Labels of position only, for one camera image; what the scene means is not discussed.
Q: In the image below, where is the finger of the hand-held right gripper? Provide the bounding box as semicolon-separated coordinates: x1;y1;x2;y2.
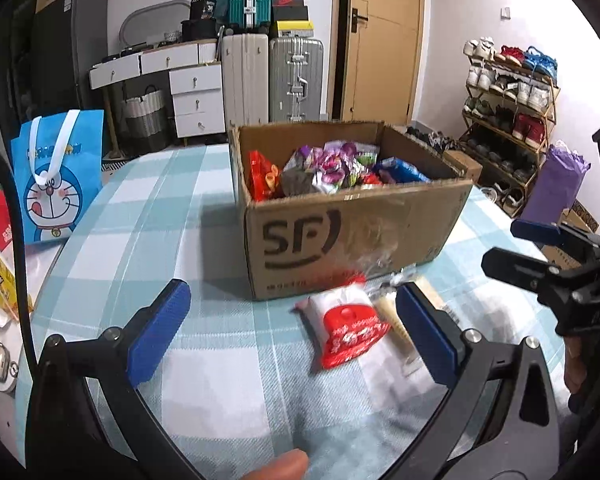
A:
481;246;600;307
510;217;600;257

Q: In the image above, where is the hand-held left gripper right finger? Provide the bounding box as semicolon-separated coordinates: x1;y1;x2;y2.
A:
380;281;563;480

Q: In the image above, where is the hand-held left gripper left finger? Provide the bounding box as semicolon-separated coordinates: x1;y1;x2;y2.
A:
26;279;208;480

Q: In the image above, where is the clear wafer snack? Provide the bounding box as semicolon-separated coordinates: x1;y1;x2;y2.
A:
365;272;463;381

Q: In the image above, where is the red and white packet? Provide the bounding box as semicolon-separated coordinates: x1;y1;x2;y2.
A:
294;282;392;371

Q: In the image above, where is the brown cardboard box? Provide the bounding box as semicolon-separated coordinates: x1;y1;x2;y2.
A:
228;120;475;302

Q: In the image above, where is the purple snack packet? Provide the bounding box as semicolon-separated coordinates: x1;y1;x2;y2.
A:
285;141;381;196

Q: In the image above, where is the person's right hand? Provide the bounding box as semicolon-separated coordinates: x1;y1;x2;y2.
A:
562;332;590;412

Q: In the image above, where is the person's left hand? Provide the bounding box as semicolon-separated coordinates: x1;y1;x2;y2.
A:
240;449;311;480

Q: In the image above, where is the printed cardboard box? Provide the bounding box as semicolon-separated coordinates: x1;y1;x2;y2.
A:
542;200;600;267

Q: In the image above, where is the purple bag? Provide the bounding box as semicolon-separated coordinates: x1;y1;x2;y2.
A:
520;141;592;226

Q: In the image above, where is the plain small cardboard box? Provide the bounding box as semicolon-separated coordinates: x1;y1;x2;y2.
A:
442;149;483;186

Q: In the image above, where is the gold shoe rack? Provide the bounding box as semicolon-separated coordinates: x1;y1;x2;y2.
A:
460;55;561;216

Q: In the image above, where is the checked tablecloth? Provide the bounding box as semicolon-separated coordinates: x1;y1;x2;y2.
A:
17;145;571;480

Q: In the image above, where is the pile of dark shoes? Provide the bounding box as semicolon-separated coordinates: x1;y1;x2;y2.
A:
405;125;462;153

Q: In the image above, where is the white earbuds case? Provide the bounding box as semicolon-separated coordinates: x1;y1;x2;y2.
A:
0;342;21;393

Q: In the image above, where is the blue cartoon bag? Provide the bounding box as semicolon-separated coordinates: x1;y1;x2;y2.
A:
11;109;105;246

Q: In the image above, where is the woven laundry basket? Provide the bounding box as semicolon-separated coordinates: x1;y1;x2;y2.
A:
124;85;168;138

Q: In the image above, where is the wooden door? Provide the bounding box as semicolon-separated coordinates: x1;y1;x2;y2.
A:
340;0;426;123

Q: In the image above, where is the white drawer cabinet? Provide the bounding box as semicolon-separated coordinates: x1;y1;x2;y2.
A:
89;40;227;138

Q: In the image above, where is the white suitcase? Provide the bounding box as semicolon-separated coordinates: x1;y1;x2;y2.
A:
221;30;271;128

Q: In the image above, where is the silver suitcase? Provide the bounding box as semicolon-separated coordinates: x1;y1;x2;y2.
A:
268;35;326;122

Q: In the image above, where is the grey cabinet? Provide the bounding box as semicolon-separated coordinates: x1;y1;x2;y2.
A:
32;0;108;111

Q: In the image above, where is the black and yellow box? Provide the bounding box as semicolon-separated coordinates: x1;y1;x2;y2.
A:
275;20;315;38

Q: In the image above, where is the black hat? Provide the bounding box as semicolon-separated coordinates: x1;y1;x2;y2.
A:
187;0;218;21

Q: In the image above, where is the black cable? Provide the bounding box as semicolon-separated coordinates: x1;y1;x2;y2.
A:
0;135;35;326

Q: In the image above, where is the oval white frame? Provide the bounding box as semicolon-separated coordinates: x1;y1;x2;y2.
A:
119;0;191;51

